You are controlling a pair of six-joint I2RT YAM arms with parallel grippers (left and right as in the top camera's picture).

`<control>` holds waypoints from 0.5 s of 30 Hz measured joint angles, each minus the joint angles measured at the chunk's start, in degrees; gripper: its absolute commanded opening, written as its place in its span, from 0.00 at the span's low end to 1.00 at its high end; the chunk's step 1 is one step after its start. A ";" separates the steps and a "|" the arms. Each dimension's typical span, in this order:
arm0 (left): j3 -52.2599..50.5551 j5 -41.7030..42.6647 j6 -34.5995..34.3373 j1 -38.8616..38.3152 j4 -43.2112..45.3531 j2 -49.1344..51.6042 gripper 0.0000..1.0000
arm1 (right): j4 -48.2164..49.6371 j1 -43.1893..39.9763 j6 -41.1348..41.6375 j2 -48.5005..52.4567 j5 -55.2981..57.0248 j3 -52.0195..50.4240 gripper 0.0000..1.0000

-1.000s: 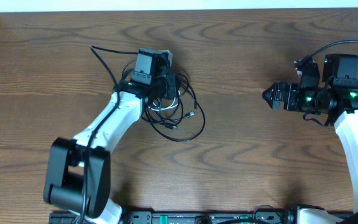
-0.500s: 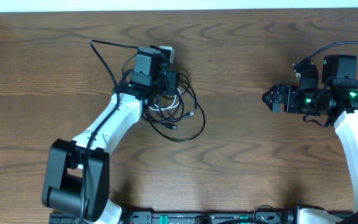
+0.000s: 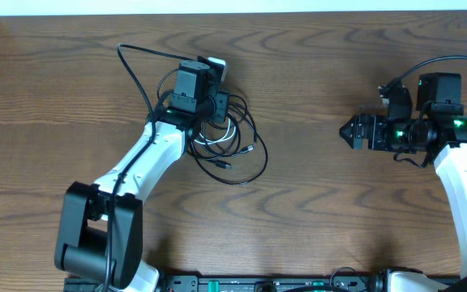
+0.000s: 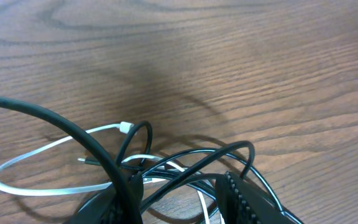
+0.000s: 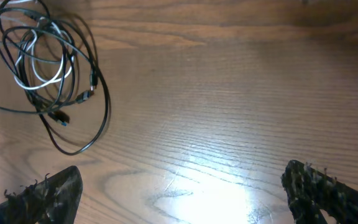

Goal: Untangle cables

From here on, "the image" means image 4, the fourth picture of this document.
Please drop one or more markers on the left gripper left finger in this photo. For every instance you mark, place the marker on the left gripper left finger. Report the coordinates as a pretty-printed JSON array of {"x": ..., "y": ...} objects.
[{"x": 108, "y": 207}]

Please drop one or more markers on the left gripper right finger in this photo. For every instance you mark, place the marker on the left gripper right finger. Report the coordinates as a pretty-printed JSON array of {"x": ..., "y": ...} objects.
[{"x": 239, "y": 202}]

